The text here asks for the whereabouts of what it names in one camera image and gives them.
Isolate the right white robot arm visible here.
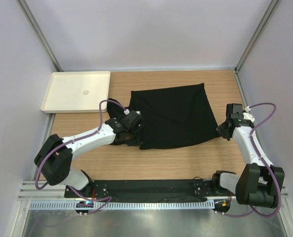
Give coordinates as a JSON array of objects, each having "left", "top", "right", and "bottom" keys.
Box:
[{"left": 210, "top": 103, "right": 285, "bottom": 208}]

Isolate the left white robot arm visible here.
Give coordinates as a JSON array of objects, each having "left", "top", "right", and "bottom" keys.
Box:
[{"left": 34, "top": 110, "right": 143, "bottom": 198}]

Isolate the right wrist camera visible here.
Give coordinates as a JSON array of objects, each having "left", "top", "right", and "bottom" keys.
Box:
[{"left": 243, "top": 106, "right": 255, "bottom": 123}]

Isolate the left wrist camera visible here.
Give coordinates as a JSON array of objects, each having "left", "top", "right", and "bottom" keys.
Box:
[{"left": 124, "top": 109, "right": 141, "bottom": 116}]

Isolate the black tank top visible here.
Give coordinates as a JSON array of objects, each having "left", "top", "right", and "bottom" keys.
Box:
[{"left": 107, "top": 83, "right": 221, "bottom": 151}]

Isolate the slotted cable duct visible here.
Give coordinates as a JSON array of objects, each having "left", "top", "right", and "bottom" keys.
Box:
[{"left": 29, "top": 199, "right": 215, "bottom": 210}]

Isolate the white plastic tray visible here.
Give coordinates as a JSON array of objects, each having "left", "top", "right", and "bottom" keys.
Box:
[{"left": 41, "top": 71, "right": 111, "bottom": 114}]

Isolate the aluminium rail front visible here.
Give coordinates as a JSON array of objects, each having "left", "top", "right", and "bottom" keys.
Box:
[{"left": 17, "top": 180, "right": 289, "bottom": 199}]

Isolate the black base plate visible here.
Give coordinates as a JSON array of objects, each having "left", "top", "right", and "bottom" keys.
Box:
[{"left": 63, "top": 179, "right": 241, "bottom": 200}]

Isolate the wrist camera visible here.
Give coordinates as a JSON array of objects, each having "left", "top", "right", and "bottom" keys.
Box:
[
  {"left": 124, "top": 109, "right": 141, "bottom": 116},
  {"left": 243, "top": 106, "right": 255, "bottom": 123}
]

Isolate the left aluminium frame post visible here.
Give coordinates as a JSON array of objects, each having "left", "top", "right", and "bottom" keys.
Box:
[{"left": 16, "top": 0, "right": 63, "bottom": 72}]

